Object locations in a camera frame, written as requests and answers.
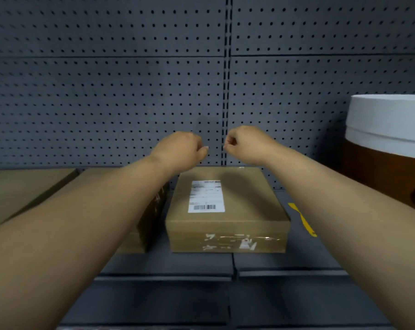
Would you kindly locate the person's right forearm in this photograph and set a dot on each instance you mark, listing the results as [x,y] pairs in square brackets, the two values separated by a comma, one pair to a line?
[358,230]

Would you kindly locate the person's right hand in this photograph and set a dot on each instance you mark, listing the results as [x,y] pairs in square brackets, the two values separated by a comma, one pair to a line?
[250,144]

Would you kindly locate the yellow tape mark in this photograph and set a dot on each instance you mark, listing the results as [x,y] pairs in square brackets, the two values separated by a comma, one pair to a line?
[303,219]

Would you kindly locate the flat brown cardboard box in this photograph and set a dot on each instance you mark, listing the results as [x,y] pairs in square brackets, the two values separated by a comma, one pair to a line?
[18,192]

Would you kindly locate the grey metal shelf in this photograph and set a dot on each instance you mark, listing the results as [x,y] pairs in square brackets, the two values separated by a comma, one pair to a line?
[200,292]

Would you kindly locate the person's left hand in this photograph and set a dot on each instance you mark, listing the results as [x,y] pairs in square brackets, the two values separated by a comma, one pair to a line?
[178,149]

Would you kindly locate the round brown box white lid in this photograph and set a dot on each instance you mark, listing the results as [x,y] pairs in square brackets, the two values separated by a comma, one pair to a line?
[388,151]

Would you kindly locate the person's right fingers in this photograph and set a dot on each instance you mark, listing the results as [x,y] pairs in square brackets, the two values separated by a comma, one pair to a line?
[229,143]

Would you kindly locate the cardboard box with white label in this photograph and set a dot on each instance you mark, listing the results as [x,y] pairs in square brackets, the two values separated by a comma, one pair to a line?
[228,209]

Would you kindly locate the grey pegboard back panel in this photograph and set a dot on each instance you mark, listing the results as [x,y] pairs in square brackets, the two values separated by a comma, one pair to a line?
[107,82]

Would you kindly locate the person's left fingers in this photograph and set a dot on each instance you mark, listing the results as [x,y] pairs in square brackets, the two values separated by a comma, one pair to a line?
[202,150]

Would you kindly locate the person's left forearm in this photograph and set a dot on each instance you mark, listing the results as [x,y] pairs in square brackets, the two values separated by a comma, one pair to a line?
[73,237]

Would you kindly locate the plain brown cardboard box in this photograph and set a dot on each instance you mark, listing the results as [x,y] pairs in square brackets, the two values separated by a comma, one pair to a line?
[143,223]

